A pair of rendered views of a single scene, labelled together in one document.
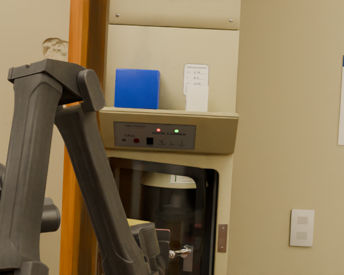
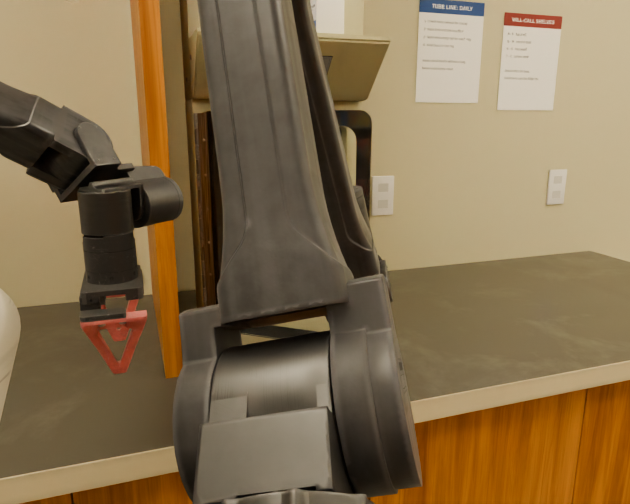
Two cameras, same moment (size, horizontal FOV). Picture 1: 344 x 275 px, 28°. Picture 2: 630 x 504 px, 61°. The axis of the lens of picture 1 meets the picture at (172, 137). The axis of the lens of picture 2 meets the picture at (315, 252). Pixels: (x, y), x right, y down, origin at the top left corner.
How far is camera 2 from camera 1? 0.77 m
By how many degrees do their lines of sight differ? 22
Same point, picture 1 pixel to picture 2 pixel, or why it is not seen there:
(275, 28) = not seen: outside the picture
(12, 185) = (251, 72)
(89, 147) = (310, 27)
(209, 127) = (349, 59)
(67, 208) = not seen: hidden behind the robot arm
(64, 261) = (165, 264)
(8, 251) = (298, 258)
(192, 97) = (324, 16)
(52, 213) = (169, 189)
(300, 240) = (381, 209)
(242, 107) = not seen: hidden behind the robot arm
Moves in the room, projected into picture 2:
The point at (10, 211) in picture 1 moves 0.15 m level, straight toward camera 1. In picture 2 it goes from (265, 145) to (538, 168)
